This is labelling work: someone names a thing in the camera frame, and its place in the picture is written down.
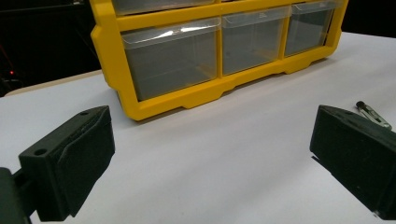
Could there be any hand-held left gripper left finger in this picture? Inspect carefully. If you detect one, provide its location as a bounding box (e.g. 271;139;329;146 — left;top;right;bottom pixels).
18;105;116;222

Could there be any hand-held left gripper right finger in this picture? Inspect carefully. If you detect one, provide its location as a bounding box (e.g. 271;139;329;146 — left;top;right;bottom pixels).
309;105;396;221

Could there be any clear plastic drawer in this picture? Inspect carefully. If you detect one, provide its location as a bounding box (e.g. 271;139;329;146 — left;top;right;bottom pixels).
220;7;291;76
284;0;339;58
120;17;222;103
111;0;222;17

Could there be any yellow drawer cabinet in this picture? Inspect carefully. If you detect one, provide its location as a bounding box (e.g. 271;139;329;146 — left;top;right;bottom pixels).
89;0;349;121

